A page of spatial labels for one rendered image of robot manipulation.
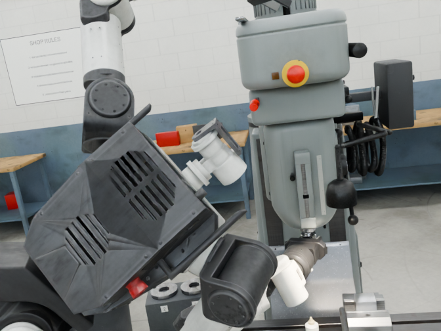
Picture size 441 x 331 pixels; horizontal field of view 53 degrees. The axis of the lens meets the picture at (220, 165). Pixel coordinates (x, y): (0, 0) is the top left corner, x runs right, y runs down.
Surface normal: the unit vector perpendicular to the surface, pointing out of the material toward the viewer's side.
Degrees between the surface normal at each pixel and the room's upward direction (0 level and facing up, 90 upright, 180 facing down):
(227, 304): 101
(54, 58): 90
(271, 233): 90
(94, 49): 59
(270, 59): 90
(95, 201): 74
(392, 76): 90
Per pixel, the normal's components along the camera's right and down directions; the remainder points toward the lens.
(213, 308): -0.40, 0.46
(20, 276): 0.24, 0.20
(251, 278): 0.46, -0.65
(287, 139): -0.13, 0.26
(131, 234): -0.29, 0.00
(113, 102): 0.29, -0.33
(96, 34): -0.06, -0.29
